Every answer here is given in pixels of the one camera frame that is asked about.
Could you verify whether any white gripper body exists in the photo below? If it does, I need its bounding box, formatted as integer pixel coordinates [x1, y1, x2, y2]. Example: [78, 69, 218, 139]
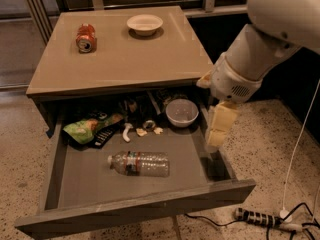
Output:
[210, 53, 262, 103]

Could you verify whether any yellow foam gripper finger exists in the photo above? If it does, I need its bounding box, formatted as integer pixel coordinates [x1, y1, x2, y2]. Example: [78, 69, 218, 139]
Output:
[206, 101, 238, 147]
[196, 71, 211, 88]

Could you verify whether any clear plastic water bottle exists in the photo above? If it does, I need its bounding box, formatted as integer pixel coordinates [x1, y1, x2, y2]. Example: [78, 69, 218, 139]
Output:
[107, 151, 170, 178]

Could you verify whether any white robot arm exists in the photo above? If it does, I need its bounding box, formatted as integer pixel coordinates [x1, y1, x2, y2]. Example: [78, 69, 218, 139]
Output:
[191, 0, 320, 138]

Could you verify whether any white bowl in drawer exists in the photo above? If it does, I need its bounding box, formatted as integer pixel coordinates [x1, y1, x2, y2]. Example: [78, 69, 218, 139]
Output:
[165, 99, 199, 128]

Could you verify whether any cream bowl on counter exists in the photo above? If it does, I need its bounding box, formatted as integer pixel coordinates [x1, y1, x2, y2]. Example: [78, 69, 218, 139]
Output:
[127, 14, 163, 37]

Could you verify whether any grey open drawer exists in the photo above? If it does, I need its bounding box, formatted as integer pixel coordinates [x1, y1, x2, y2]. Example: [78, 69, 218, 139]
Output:
[15, 100, 255, 240]

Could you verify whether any small cream food piece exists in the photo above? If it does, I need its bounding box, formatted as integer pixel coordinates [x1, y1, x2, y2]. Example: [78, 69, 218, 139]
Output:
[153, 127, 163, 135]

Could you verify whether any dark round item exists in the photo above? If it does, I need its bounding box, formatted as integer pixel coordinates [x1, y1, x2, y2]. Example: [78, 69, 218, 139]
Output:
[142, 119, 156, 131]

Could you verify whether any small yellow food piece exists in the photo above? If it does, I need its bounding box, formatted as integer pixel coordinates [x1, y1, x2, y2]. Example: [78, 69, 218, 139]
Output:
[136, 128, 147, 137]

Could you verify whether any black power strip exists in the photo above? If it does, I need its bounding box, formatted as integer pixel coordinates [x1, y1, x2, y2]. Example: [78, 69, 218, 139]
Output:
[234, 208, 282, 228]

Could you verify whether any beige top cabinet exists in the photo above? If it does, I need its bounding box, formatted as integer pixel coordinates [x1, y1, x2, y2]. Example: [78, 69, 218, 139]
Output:
[26, 6, 213, 128]

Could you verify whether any black snack bag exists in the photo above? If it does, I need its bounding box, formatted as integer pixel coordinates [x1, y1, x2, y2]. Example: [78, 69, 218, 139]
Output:
[89, 125, 118, 149]

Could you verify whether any orange soda can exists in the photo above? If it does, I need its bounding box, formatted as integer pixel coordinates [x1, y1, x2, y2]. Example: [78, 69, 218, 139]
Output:
[76, 23, 96, 53]

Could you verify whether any green chip bag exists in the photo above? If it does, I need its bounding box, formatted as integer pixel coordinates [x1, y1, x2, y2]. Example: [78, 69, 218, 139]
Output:
[63, 112, 124, 145]

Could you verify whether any white cable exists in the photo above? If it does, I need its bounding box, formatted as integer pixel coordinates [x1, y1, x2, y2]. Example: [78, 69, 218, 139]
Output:
[279, 78, 320, 222]

